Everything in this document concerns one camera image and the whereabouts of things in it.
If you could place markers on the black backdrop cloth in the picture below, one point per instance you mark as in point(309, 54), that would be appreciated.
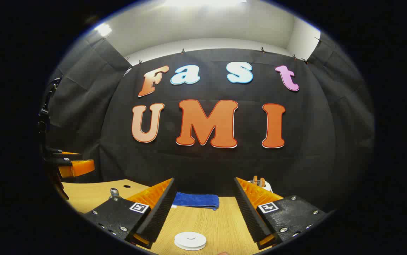
point(224, 166)

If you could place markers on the white teacup lid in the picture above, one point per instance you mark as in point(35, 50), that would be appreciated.
point(190, 241)

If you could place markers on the white toaster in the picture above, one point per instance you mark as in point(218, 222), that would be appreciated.
point(268, 186)

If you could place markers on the silver water bottle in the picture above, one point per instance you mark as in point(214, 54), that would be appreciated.
point(114, 193)

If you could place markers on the blue folded towel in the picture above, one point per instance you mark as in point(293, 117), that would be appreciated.
point(196, 200)

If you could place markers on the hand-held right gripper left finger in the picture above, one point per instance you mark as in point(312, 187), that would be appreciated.
point(161, 216)

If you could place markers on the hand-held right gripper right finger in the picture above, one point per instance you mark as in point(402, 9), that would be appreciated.
point(249, 216)

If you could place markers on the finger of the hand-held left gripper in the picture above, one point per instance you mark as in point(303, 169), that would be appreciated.
point(65, 156)
point(77, 168)

